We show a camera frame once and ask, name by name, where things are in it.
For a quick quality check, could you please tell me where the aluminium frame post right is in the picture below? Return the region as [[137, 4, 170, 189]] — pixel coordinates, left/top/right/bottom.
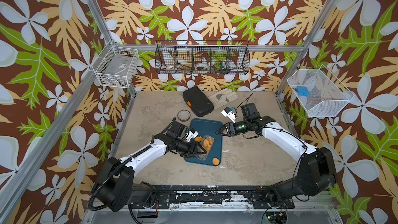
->
[[276, 0, 338, 96]]

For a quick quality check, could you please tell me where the round orange cookie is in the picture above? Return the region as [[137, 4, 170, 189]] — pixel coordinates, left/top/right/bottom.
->
[[212, 158, 220, 166]]

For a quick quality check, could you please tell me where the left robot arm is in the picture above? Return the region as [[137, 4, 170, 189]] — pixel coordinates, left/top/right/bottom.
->
[[88, 119, 208, 212]]

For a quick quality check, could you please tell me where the orange cookie pile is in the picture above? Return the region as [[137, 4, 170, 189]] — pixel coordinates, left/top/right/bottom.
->
[[201, 137, 214, 151]]

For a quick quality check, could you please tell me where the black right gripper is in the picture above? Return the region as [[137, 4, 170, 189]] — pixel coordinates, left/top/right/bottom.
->
[[216, 120, 251, 137]]

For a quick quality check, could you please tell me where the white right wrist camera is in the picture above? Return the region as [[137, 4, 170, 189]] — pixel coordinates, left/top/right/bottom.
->
[[221, 107, 237, 123]]

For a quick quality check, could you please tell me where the clear jar lid ring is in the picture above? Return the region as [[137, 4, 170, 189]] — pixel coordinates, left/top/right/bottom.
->
[[177, 109, 192, 122]]

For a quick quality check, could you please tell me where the white tape roll in basket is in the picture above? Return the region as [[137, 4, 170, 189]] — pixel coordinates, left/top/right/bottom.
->
[[195, 63, 210, 71]]

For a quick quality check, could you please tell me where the orange fish-shaped cookie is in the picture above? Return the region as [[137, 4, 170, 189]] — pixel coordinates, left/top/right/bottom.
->
[[195, 136, 203, 142]]

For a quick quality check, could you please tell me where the aluminium frame post left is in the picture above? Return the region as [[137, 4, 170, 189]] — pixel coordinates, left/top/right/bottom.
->
[[86, 0, 136, 97]]

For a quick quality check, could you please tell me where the black wire basket centre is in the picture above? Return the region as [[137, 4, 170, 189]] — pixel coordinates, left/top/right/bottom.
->
[[154, 40, 250, 75]]

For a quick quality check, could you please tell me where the teal plastic tray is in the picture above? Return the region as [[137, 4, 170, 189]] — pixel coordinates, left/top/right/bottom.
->
[[184, 118, 223, 167]]

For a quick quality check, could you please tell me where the aluminium frame back bar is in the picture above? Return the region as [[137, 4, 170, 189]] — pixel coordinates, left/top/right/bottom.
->
[[114, 43, 305, 53]]

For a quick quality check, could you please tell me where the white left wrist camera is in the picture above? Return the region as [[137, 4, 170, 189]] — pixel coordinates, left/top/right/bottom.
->
[[186, 129, 199, 143]]

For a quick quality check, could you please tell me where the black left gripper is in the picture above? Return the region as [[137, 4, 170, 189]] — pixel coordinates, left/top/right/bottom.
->
[[174, 138, 206, 157]]

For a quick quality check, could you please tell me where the blue object in basket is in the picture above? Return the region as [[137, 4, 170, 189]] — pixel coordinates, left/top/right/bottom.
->
[[295, 86, 310, 97]]

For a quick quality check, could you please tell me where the aluminium frame post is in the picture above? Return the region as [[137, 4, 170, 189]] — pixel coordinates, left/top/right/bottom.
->
[[86, 0, 136, 97], [276, 0, 338, 96]]

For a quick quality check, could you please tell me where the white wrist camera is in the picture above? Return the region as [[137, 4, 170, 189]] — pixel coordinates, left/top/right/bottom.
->
[[186, 129, 199, 143], [221, 107, 237, 123]]

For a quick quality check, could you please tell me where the white wire basket right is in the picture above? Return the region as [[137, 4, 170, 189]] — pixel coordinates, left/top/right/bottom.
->
[[288, 65, 354, 118]]

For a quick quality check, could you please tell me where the white wire basket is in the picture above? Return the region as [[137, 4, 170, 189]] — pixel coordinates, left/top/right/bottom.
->
[[92, 41, 140, 89], [288, 65, 354, 118]]

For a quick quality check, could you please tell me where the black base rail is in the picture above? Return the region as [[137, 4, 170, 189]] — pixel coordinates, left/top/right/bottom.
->
[[130, 185, 296, 211]]

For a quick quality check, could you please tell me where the white wire basket left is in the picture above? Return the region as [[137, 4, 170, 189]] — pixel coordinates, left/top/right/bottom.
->
[[92, 41, 140, 89]]

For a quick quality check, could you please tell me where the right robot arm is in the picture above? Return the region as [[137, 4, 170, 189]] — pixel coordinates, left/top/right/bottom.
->
[[216, 103, 337, 207]]

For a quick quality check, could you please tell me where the black plastic tool case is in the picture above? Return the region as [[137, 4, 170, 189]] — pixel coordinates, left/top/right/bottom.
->
[[182, 87, 214, 117]]

